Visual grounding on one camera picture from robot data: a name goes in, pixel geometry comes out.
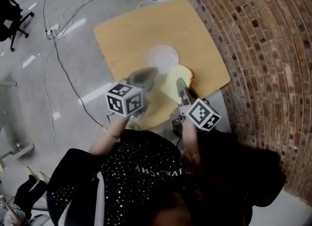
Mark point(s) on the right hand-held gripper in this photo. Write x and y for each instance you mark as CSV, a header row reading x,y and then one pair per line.
x,y
202,114

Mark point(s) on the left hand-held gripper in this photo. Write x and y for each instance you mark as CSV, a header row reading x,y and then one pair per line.
x,y
124,100

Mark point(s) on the yellow slice of bread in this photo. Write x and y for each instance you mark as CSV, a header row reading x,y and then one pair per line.
x,y
174,75

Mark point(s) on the white round plate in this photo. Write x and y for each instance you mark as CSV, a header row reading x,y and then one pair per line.
x,y
162,56

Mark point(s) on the person's right forearm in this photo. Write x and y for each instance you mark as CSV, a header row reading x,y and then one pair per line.
x,y
190,138

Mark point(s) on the person's left forearm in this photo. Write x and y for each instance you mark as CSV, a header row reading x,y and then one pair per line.
x,y
109,134

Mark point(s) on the black spangled top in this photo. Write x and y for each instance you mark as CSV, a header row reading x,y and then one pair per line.
x,y
136,171

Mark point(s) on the white power strip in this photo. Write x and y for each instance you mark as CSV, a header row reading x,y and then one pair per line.
x,y
52,30

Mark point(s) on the black office chair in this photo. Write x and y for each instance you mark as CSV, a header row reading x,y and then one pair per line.
x,y
9,15

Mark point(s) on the grey metal desk frame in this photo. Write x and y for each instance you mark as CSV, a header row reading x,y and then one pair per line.
x,y
19,150

